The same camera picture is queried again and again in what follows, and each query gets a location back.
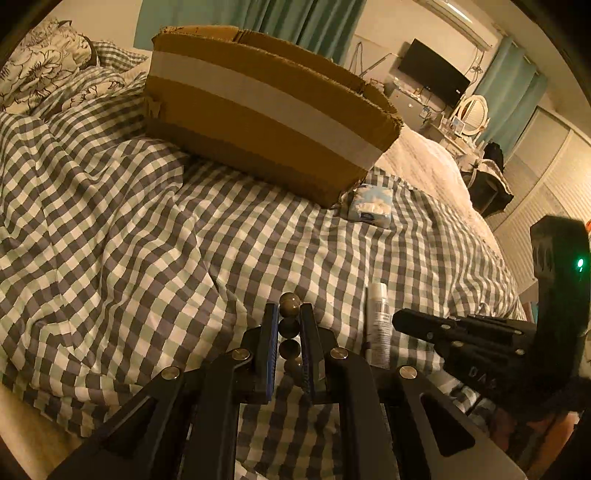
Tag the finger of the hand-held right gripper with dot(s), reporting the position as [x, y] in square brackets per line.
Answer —
[415, 321]

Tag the white spray bottle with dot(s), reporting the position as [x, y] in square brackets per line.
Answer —
[378, 318]

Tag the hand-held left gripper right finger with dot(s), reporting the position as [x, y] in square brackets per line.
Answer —
[308, 357]

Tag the teal window curtain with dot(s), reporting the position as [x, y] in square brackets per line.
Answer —
[512, 92]

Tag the person's right hand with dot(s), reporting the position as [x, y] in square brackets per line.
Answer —
[549, 429]

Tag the floral pillow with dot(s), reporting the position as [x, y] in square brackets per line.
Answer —
[41, 60]

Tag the cream fleece blanket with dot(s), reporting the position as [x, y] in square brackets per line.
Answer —
[429, 166]

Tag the white oval mirror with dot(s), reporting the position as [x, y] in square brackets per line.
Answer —
[473, 113]

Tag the white air conditioner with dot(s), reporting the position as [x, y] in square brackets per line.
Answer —
[461, 23]

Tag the brown cardboard box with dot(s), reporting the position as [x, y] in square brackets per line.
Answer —
[258, 138]

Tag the grey checkered duvet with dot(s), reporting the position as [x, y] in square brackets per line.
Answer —
[138, 230]

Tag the black wall television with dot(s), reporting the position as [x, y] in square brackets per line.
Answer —
[434, 74]

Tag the green curtain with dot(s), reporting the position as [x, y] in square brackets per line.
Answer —
[323, 23]

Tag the white louvered wardrobe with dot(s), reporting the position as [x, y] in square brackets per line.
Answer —
[554, 175]

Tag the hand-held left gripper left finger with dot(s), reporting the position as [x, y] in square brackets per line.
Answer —
[272, 353]

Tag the grey mini fridge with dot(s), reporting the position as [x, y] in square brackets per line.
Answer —
[401, 99]

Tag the blue and white tissue pack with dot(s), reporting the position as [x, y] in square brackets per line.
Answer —
[371, 203]

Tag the white vanity table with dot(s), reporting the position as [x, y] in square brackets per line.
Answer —
[455, 145]

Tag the dark chair with cloth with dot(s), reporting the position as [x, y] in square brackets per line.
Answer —
[489, 189]

